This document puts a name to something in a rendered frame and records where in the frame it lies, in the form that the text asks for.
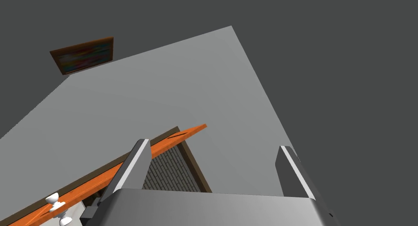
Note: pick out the wood-framed colourful wall picture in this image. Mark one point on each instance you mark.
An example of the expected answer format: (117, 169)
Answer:
(83, 55)

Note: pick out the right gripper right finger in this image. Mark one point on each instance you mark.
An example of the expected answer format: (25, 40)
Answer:
(294, 177)

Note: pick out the orange door leaf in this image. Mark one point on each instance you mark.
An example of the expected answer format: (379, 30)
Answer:
(98, 183)

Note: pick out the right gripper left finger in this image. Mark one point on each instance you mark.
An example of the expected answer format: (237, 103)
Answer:
(132, 168)

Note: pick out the white door knob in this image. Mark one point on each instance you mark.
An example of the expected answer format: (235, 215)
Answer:
(58, 208)

